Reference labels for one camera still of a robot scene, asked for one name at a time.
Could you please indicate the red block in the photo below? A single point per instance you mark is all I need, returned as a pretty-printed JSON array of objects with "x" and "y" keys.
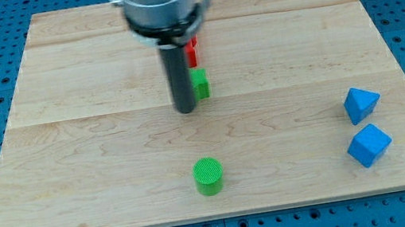
[{"x": 191, "y": 52}]

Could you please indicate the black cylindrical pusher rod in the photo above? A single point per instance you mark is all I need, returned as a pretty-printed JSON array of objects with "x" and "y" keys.
[{"x": 176, "y": 68}]

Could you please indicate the blue cube block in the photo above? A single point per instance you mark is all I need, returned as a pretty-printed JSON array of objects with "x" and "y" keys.
[{"x": 368, "y": 145}]

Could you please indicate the green cylinder block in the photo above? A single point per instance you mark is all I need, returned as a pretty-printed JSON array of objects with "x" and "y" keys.
[{"x": 208, "y": 176}]

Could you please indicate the green star block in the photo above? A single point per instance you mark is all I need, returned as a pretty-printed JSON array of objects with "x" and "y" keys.
[{"x": 200, "y": 83}]

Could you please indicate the light wooden board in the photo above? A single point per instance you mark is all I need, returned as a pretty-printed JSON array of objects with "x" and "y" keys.
[{"x": 93, "y": 140}]

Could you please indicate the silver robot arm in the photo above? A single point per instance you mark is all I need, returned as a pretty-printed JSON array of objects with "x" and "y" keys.
[{"x": 164, "y": 23}]

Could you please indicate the blue triangular block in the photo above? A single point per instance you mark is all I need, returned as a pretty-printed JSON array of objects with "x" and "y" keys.
[{"x": 360, "y": 103}]

